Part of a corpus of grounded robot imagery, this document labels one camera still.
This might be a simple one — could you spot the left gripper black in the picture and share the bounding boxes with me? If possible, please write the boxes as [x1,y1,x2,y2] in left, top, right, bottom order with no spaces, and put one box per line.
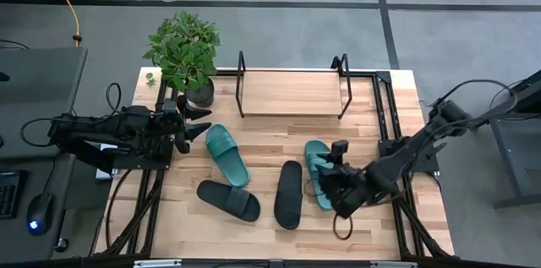
[159,94,213,156]

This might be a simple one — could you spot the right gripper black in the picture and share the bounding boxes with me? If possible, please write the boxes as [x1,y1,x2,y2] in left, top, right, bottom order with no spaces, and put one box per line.
[315,139,375,221]

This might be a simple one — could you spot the teal rubber slide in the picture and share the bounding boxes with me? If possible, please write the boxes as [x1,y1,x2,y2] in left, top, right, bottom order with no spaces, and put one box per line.
[205,123,251,189]
[303,139,336,212]

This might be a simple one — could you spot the black rubber slide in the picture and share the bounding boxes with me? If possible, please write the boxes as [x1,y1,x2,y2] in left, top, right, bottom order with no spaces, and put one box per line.
[196,179,262,223]
[273,160,304,232]

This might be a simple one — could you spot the black plant pot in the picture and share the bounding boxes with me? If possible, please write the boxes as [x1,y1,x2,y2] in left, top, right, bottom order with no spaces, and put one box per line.
[184,77,216,109]

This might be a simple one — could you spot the green leafy plant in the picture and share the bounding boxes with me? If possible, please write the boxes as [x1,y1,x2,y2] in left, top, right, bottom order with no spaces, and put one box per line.
[142,9,222,94]

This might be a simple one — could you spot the white box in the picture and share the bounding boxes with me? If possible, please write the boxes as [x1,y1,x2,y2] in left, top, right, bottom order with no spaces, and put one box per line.
[95,143,120,181]

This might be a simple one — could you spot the black computer mouse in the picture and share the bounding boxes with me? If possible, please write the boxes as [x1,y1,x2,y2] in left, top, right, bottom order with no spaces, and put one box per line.
[25,193,55,236]

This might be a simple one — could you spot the grey metal stand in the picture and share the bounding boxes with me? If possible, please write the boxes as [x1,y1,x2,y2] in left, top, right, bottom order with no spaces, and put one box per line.
[489,68,541,210]

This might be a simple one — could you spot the black keyboard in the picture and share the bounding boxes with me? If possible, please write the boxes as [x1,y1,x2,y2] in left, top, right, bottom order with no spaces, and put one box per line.
[0,170,23,221]

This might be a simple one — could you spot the dark grey desk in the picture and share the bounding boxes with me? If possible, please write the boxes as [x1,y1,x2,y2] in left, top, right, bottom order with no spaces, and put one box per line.
[0,152,113,265]

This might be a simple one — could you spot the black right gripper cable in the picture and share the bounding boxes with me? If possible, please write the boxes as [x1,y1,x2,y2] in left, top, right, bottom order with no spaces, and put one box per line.
[332,211,354,242]

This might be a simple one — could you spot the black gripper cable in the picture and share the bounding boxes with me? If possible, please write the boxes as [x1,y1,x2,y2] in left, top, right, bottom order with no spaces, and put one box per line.
[332,211,354,242]
[105,82,123,115]

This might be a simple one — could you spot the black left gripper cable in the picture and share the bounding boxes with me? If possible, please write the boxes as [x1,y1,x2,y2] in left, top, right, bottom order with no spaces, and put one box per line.
[105,82,123,115]

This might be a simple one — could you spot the wooden shelf with black frame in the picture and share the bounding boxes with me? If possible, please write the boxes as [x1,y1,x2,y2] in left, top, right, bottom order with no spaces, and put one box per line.
[235,50,354,120]

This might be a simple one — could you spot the silver metal bracket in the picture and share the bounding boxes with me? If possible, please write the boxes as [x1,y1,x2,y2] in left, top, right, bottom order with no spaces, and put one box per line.
[370,260,418,268]
[134,259,183,268]

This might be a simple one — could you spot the black aluminium rig frame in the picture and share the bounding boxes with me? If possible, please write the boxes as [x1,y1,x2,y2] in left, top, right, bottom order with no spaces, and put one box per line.
[90,68,454,261]

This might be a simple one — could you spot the dark brown cable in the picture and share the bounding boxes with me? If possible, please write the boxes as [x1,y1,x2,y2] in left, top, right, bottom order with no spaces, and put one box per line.
[105,168,133,249]

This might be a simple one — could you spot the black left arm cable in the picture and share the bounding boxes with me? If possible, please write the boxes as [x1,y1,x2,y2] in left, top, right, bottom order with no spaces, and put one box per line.
[19,116,58,149]

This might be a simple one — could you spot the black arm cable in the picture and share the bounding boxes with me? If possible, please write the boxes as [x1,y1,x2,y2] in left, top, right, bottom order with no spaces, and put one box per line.
[19,116,58,149]
[416,78,521,134]

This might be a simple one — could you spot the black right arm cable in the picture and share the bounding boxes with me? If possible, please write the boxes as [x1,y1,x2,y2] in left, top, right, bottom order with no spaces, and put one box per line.
[416,78,521,134]

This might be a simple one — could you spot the thin black floor cable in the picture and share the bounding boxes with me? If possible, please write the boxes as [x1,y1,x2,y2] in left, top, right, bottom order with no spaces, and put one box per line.
[0,38,30,51]

